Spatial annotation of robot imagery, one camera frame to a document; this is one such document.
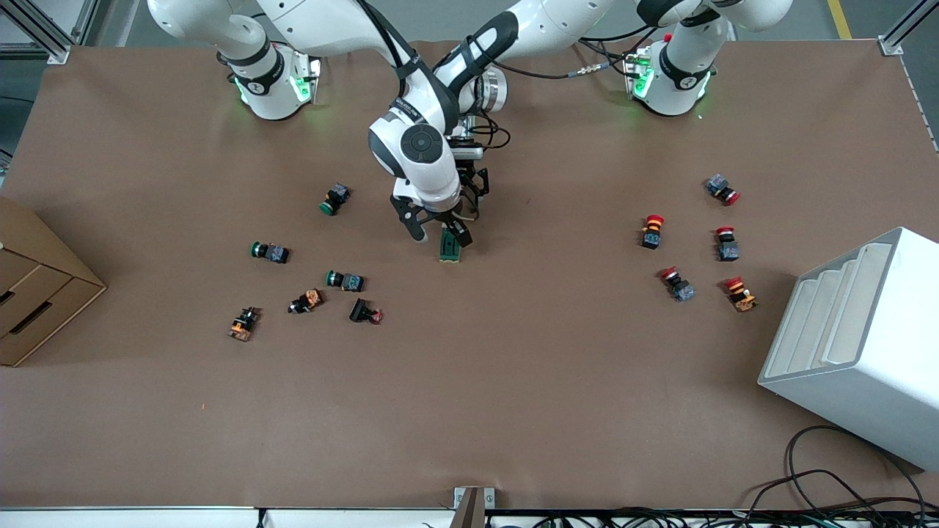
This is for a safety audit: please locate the black left base cable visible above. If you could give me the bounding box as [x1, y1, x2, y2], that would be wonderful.
[576, 37, 635, 78]

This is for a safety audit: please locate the black looped cable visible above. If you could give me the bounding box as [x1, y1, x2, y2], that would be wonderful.
[785, 425, 929, 514]

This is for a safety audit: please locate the aluminium frame profile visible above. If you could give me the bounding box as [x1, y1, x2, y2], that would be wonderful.
[878, 0, 939, 56]
[0, 0, 100, 63]

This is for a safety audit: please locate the metal table clamp bracket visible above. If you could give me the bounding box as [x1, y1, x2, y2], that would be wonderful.
[453, 486, 495, 528]

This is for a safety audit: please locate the black cable bundle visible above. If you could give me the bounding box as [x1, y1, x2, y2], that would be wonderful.
[484, 505, 939, 528]

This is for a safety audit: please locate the brown cardboard box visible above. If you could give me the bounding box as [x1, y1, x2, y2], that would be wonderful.
[0, 194, 108, 367]

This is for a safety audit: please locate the white slotted storage rack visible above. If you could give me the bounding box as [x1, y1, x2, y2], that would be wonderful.
[758, 226, 939, 472]

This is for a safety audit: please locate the brown table mat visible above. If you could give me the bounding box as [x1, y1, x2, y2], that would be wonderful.
[0, 38, 939, 510]

